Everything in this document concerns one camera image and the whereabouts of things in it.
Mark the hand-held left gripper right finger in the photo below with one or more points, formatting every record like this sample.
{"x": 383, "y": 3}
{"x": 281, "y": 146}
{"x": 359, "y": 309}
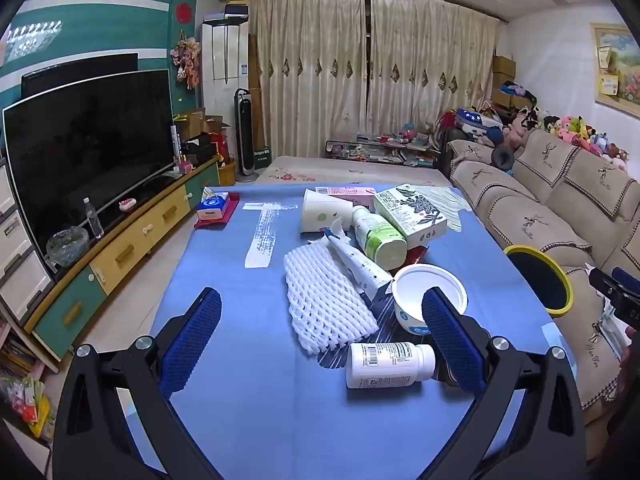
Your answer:
{"x": 452, "y": 345}

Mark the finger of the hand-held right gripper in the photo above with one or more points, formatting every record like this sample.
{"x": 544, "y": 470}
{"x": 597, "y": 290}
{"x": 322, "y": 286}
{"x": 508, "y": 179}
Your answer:
{"x": 612, "y": 285}

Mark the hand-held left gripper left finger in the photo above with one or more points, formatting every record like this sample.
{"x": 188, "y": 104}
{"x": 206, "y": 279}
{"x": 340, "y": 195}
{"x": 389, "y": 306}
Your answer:
{"x": 192, "y": 345}

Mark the white pill bottle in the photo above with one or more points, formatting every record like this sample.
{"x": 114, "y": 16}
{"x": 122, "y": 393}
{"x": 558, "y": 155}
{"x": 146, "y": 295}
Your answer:
{"x": 385, "y": 365}

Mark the white plastic bowl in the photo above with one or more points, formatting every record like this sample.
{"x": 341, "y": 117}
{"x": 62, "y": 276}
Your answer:
{"x": 412, "y": 285}

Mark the black yellow rim trash bin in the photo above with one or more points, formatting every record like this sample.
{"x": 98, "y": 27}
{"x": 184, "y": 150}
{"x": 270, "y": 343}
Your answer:
{"x": 540, "y": 280}

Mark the white blue toothpaste tube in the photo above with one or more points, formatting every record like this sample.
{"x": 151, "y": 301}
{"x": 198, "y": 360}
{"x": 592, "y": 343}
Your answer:
{"x": 357, "y": 267}

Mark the green label drink bottle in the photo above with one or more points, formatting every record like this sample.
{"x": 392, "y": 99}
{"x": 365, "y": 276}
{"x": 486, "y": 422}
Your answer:
{"x": 380, "y": 240}

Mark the white foam fruit net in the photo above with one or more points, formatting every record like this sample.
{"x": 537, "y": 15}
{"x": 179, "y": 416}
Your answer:
{"x": 325, "y": 300}

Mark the green white leaf print carton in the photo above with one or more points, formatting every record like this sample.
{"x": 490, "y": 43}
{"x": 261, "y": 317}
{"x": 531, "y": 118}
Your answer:
{"x": 410, "y": 215}

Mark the pink paper box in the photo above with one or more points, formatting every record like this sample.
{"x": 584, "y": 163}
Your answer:
{"x": 350, "y": 192}

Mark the white paper cup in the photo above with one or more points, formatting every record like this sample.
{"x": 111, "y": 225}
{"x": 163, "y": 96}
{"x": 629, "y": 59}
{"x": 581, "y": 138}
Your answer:
{"x": 320, "y": 210}

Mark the person's right hand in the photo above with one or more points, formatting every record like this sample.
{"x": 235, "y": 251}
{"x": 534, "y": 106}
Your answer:
{"x": 631, "y": 347}

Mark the clear document bag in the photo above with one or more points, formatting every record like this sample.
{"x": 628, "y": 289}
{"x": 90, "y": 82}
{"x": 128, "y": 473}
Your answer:
{"x": 611, "y": 332}

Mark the blue star print tablecloth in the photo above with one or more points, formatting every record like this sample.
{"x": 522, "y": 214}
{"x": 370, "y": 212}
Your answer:
{"x": 225, "y": 270}

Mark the beige sofa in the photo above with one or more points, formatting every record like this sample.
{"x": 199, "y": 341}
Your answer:
{"x": 545, "y": 200}

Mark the green yellow television cabinet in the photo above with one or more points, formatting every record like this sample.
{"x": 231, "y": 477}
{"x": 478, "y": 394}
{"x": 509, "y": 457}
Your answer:
{"x": 140, "y": 242}

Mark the red tray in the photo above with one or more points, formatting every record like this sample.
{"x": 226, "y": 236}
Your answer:
{"x": 230, "y": 212}

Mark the blue tissue box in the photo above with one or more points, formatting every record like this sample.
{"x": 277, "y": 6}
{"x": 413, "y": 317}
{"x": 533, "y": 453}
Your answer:
{"x": 210, "y": 207}

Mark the small pink ornament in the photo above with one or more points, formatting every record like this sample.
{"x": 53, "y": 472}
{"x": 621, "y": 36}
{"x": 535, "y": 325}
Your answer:
{"x": 127, "y": 204}

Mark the glass ashtray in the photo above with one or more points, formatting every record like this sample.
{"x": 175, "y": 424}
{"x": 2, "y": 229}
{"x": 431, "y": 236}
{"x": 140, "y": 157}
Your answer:
{"x": 67, "y": 247}

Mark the clear water bottle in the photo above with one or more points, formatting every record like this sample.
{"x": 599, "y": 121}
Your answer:
{"x": 93, "y": 220}

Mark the row of plush toys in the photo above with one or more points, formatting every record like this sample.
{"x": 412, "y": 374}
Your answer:
{"x": 570, "y": 130}

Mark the dark grey neck pillow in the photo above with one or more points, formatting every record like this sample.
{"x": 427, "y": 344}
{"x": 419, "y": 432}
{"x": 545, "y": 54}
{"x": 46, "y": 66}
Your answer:
{"x": 502, "y": 157}

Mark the pile of colourful books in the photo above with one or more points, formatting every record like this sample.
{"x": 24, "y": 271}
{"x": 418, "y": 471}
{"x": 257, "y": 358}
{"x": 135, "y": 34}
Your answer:
{"x": 22, "y": 385}

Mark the white drawer unit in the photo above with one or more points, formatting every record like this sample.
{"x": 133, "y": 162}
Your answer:
{"x": 17, "y": 260}

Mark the floral floor mat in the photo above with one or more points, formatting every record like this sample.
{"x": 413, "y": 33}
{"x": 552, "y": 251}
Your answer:
{"x": 350, "y": 172}

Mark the cluttered glass coffee table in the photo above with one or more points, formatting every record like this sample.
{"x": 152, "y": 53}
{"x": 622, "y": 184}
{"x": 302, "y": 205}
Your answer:
{"x": 380, "y": 147}

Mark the black tower fan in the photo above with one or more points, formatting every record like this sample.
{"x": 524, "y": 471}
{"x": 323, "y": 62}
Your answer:
{"x": 245, "y": 135}

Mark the brown cardboard box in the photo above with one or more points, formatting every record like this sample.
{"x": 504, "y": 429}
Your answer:
{"x": 504, "y": 66}
{"x": 501, "y": 97}

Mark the blue star print cushion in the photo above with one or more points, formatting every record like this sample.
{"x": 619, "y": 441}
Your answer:
{"x": 467, "y": 120}

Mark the framed flower painting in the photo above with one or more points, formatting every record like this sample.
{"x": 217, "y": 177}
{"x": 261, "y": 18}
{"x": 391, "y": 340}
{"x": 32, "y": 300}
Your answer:
{"x": 620, "y": 65}

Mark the open cardboard box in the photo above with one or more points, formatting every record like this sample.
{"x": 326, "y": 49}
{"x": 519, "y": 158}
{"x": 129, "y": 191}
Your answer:
{"x": 200, "y": 122}

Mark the large black television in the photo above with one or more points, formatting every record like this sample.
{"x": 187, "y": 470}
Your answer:
{"x": 85, "y": 150}

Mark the hanging flower decoration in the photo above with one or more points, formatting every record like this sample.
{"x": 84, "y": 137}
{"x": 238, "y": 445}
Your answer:
{"x": 186, "y": 60}

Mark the beige patterned curtain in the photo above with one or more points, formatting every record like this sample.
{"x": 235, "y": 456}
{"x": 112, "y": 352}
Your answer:
{"x": 430, "y": 60}
{"x": 305, "y": 70}

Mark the white standing air conditioner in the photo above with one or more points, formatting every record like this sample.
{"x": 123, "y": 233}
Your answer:
{"x": 222, "y": 55}

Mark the black monitor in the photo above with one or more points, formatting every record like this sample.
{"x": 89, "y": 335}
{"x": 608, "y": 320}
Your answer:
{"x": 75, "y": 72}

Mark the red round wall ornament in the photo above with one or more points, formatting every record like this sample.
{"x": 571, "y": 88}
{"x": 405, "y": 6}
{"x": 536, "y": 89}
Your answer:
{"x": 184, "y": 12}

